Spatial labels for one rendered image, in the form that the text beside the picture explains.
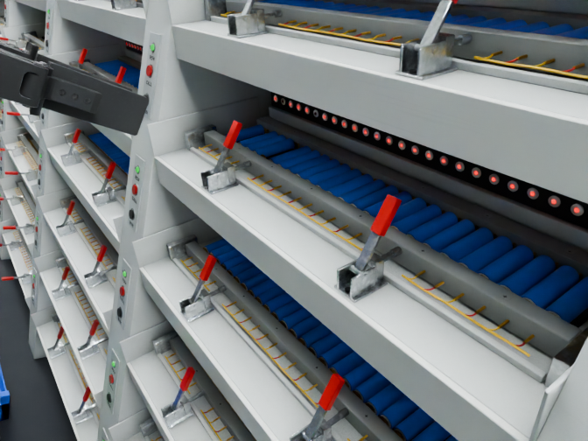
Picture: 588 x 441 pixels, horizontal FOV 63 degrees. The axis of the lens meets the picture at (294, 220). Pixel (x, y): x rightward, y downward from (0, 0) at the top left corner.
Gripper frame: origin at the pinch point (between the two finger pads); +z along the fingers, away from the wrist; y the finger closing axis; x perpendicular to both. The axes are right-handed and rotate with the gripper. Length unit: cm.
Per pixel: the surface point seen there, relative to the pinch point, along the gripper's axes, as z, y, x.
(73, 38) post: 23, -100, 2
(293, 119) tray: 34.9, -20.1, 4.6
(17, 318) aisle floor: 38, -124, -94
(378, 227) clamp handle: 21.4, 12.6, -1.3
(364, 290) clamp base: 22.3, 13.5, -7.0
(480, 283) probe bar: 26.3, 20.6, -2.0
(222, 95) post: 28.1, -30.2, 3.7
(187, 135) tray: 23.6, -28.0, -3.7
